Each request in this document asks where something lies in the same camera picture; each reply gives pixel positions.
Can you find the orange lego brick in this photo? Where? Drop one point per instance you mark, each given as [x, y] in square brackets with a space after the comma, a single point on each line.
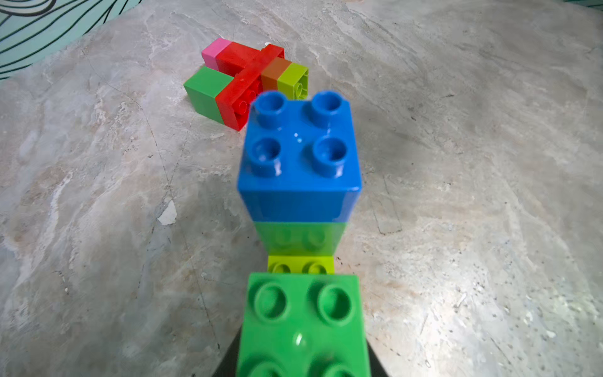
[272, 72]

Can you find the long red lego brick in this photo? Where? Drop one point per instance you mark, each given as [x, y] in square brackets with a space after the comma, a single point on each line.
[246, 64]

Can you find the blue lego brick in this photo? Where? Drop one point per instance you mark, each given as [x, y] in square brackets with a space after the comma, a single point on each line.
[300, 160]

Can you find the lime long lego brick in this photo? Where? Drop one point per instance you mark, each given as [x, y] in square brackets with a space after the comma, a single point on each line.
[301, 264]

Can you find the lime small lego brick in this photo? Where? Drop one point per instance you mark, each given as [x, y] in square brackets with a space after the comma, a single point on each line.
[293, 82]

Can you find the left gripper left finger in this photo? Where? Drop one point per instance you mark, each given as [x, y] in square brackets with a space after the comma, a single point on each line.
[228, 364]

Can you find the dark green lego brick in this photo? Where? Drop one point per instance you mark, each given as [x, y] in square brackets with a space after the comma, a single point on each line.
[203, 88]

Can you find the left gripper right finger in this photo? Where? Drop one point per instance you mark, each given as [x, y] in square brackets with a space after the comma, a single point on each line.
[377, 369]

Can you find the pink lego brick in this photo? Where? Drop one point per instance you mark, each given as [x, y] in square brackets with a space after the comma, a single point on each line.
[210, 53]

